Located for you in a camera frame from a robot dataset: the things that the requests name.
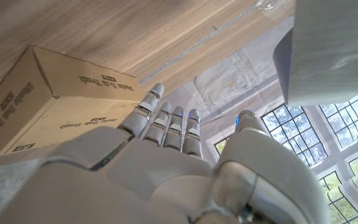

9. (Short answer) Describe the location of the brown cardboard box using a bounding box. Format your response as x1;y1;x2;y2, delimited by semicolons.
0;45;149;157

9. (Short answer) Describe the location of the clear plastic tube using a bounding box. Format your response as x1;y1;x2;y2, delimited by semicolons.
255;0;286;11

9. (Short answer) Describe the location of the grey duct tape roll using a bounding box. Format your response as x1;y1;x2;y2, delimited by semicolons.
272;0;358;107

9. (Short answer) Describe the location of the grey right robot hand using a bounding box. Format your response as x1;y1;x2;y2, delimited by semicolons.
0;82;332;224

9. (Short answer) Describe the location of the printed window backdrop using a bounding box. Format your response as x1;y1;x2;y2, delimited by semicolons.
138;15;358;224

